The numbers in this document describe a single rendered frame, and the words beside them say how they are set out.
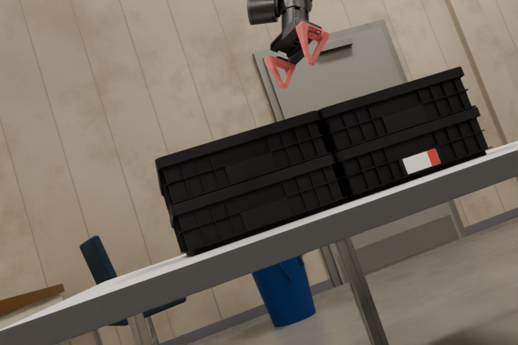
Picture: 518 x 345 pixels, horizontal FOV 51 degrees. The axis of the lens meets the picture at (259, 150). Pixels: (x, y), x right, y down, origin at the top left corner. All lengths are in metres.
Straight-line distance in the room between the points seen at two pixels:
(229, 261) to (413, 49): 4.85
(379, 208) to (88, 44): 4.29
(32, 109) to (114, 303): 4.12
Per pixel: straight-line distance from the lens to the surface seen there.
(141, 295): 0.77
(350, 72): 5.12
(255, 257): 0.78
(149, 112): 4.74
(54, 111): 4.80
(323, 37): 1.07
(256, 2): 1.17
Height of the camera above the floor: 0.72
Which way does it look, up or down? 7 degrees up
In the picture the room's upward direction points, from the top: 19 degrees counter-clockwise
